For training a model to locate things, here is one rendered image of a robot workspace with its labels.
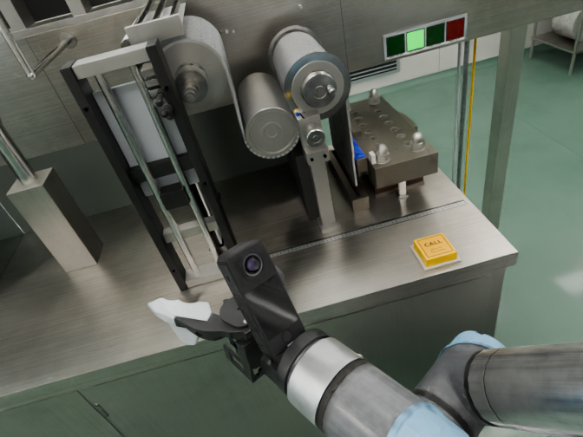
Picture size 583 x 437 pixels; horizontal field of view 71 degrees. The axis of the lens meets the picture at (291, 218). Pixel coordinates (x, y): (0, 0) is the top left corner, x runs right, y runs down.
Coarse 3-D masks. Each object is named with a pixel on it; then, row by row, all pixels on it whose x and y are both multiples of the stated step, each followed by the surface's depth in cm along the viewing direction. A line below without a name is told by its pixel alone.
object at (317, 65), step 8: (312, 64) 85; (320, 64) 85; (328, 64) 85; (304, 72) 86; (328, 72) 86; (336, 72) 87; (296, 80) 86; (336, 80) 88; (296, 88) 87; (296, 96) 88; (336, 96) 90; (296, 104) 89; (304, 104) 90; (320, 112) 91
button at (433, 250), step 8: (416, 240) 93; (424, 240) 92; (432, 240) 92; (440, 240) 91; (448, 240) 91; (416, 248) 92; (424, 248) 90; (432, 248) 90; (440, 248) 89; (448, 248) 89; (424, 256) 89; (432, 256) 88; (440, 256) 88; (448, 256) 88; (456, 256) 89; (432, 264) 89
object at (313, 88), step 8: (312, 72) 86; (320, 72) 85; (304, 80) 86; (312, 80) 85; (320, 80) 85; (328, 80) 86; (304, 88) 86; (312, 88) 86; (320, 88) 86; (336, 88) 87; (304, 96) 87; (312, 96) 87; (320, 96) 88; (328, 96) 88; (312, 104) 88; (320, 104) 88; (328, 104) 89
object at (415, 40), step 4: (412, 32) 117; (416, 32) 118; (420, 32) 118; (408, 36) 118; (412, 36) 118; (416, 36) 118; (420, 36) 118; (408, 40) 118; (412, 40) 119; (416, 40) 119; (420, 40) 119; (408, 44) 119; (412, 44) 119; (416, 44) 120; (420, 44) 120; (408, 48) 120; (412, 48) 120; (416, 48) 120
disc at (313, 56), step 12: (300, 60) 84; (312, 60) 85; (324, 60) 85; (336, 60) 85; (288, 72) 85; (348, 72) 87; (288, 84) 87; (348, 84) 89; (288, 96) 88; (336, 108) 92
